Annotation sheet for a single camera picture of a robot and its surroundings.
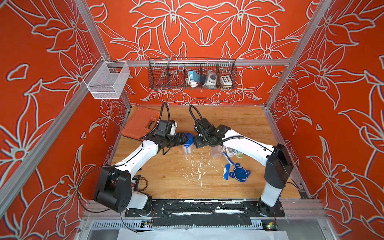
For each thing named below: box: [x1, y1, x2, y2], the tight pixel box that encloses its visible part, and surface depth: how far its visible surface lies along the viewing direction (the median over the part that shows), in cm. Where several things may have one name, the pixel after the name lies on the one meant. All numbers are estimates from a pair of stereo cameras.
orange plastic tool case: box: [121, 107, 160, 140], surface depth 106 cm
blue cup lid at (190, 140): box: [184, 132, 194, 148], surface depth 85 cm
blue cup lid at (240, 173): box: [229, 162, 251, 183], surface depth 86 cm
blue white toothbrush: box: [222, 151, 235, 180], surface depth 87 cm
